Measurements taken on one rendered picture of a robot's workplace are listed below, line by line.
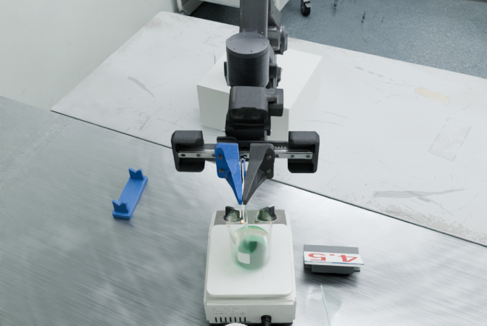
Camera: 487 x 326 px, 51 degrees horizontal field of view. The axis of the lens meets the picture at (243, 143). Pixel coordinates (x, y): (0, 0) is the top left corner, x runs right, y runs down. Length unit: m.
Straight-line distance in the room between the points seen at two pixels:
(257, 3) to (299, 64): 0.36
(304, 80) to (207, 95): 0.19
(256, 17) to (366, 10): 2.66
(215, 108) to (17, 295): 0.49
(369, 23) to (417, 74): 2.00
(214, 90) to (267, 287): 0.43
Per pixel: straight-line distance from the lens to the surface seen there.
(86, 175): 1.03
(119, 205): 0.92
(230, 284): 0.73
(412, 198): 0.97
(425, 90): 1.22
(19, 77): 2.29
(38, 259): 0.94
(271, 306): 0.74
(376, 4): 3.46
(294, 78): 1.03
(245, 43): 0.67
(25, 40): 2.28
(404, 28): 3.24
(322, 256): 0.84
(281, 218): 0.84
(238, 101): 0.61
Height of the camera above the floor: 1.61
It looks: 43 degrees down
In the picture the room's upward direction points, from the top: 3 degrees counter-clockwise
